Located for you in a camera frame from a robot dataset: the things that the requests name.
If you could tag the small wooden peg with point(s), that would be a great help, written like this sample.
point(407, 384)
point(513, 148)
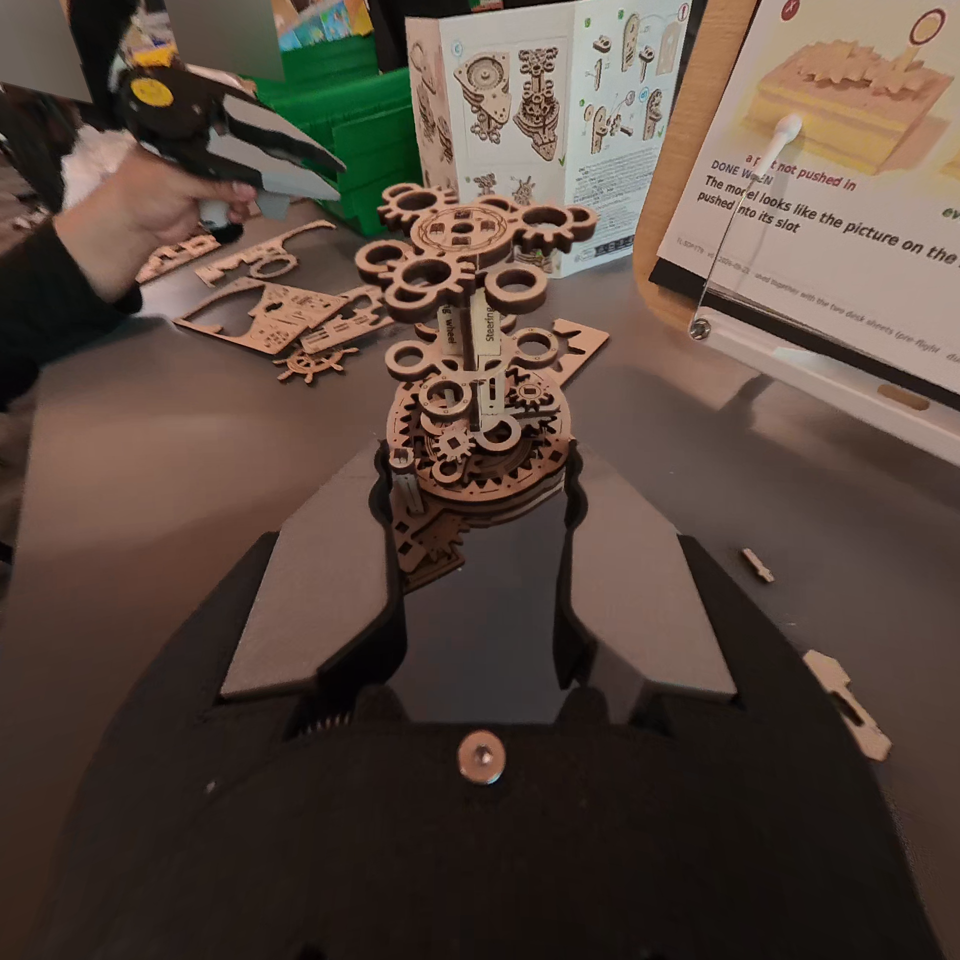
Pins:
point(757, 565)

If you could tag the person's left hand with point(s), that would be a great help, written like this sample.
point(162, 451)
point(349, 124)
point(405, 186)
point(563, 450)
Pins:
point(127, 217)

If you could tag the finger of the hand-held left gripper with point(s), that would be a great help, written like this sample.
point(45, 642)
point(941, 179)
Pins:
point(292, 184)
point(277, 135)

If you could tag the colourful picture book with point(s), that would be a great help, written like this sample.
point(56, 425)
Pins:
point(322, 22)

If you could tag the jagged wooden sheet strip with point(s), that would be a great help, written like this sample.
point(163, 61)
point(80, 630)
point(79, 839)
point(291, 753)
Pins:
point(592, 341)

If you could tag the printed instruction sheets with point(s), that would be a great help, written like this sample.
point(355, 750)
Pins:
point(825, 225)

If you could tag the instruction sheet on wooden stand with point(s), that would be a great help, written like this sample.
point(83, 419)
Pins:
point(679, 150)

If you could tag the notched wooden bar piece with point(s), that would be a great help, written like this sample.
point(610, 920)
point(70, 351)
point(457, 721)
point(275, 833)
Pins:
point(847, 705)

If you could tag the folded instruction leaflet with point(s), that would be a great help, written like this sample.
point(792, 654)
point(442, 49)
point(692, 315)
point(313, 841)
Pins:
point(525, 112)

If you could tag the green plastic bin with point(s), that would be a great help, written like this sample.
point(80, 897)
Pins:
point(360, 150)

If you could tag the wooden gear model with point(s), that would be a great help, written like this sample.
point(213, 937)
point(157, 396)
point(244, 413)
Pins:
point(465, 450)

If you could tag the wooden ship wheel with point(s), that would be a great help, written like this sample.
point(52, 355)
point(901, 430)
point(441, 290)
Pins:
point(315, 365)

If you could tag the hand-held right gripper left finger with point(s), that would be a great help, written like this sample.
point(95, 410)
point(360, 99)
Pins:
point(315, 600)

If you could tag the wooden sheet with arch parts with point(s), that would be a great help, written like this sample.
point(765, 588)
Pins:
point(225, 319)

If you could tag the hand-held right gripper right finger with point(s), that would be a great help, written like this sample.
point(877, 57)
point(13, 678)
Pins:
point(645, 600)

